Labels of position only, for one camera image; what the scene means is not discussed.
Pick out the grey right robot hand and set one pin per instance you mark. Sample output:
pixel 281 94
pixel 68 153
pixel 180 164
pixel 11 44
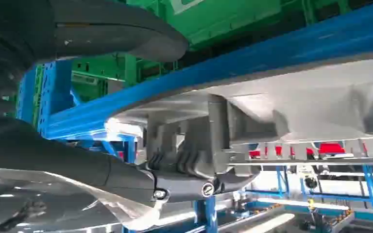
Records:
pixel 77 160

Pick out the long blue steel beam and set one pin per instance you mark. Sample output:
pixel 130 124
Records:
pixel 238 61

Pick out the blue tube rack frame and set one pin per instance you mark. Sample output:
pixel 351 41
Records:
pixel 370 184

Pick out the green machine structure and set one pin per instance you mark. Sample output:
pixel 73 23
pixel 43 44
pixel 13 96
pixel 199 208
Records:
pixel 225 19

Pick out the blue perforated steel post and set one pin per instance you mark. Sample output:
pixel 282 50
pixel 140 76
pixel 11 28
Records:
pixel 54 90

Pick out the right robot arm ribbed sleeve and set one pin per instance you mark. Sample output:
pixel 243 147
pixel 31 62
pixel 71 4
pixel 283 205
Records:
pixel 3 64

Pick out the red bin row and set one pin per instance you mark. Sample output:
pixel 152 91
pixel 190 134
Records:
pixel 331 148

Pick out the shiny silver panel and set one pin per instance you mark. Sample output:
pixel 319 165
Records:
pixel 45 205

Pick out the short blue upright post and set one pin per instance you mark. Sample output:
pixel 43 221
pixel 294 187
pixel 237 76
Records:
pixel 205 215

